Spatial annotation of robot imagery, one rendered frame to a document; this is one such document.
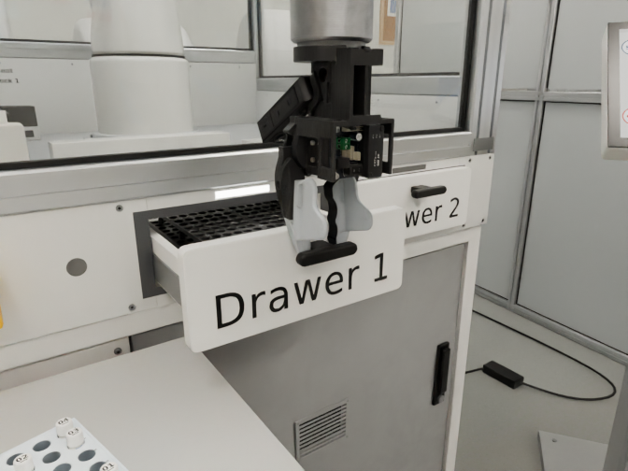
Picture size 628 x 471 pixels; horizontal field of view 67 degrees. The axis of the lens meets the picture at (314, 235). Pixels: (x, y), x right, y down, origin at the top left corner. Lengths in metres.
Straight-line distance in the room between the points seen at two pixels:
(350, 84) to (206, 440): 0.35
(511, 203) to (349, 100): 2.09
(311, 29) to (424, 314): 0.69
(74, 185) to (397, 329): 0.63
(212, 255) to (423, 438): 0.83
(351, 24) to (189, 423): 0.40
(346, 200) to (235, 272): 0.14
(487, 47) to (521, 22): 1.51
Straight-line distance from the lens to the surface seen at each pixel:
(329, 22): 0.44
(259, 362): 0.79
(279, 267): 0.51
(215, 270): 0.48
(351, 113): 0.42
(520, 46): 2.46
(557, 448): 1.73
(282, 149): 0.47
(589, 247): 2.29
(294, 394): 0.86
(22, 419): 0.58
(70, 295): 0.63
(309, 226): 0.47
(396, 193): 0.81
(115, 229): 0.61
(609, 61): 1.20
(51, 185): 0.59
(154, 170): 0.61
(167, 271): 0.58
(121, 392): 0.58
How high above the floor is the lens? 1.08
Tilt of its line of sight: 18 degrees down
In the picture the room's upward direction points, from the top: straight up
